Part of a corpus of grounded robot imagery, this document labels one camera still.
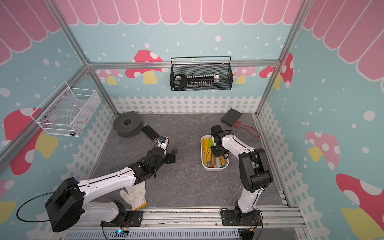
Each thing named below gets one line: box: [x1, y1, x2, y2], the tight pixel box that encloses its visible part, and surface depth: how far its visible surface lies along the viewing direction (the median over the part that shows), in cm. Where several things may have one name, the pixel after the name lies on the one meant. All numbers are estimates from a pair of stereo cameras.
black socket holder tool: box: [174, 74, 220, 90], surface depth 91 cm
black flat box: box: [220, 108, 242, 127], surface depth 123 cm
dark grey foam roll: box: [113, 112, 144, 138], surface depth 109 cm
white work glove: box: [119, 181, 148, 211], surface depth 82 cm
